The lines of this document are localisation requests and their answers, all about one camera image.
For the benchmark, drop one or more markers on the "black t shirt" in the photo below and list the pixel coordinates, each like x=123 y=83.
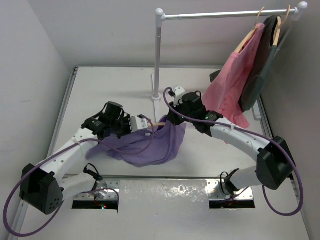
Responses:
x=262 y=64

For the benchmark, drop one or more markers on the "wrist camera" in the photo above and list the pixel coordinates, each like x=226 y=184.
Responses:
x=138 y=123
x=177 y=92

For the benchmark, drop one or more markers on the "wooden hanger under black shirt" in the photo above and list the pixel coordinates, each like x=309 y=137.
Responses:
x=280 y=23

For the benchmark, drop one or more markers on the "purple t shirt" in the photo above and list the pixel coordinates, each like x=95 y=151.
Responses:
x=144 y=148

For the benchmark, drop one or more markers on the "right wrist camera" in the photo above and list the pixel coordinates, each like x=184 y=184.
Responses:
x=177 y=92

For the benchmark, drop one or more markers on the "wooden hanger under pink shirt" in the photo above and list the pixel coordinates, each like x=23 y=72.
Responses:
x=243 y=43

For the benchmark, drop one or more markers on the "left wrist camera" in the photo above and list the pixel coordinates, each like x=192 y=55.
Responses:
x=138 y=123

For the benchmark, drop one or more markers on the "white clothes rack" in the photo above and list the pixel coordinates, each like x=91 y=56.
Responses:
x=294 y=16

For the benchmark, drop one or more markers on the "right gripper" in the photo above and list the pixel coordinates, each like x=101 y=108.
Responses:
x=172 y=116

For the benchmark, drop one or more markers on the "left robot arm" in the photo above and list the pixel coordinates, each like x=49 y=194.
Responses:
x=45 y=187

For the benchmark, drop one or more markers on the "pink t shirt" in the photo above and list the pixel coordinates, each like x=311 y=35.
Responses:
x=223 y=94

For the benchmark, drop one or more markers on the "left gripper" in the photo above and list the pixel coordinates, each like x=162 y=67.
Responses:
x=127 y=119

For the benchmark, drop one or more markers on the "wooden hanger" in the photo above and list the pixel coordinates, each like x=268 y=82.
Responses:
x=280 y=23
x=157 y=124
x=243 y=43

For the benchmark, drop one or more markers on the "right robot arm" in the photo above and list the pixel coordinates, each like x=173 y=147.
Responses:
x=271 y=156

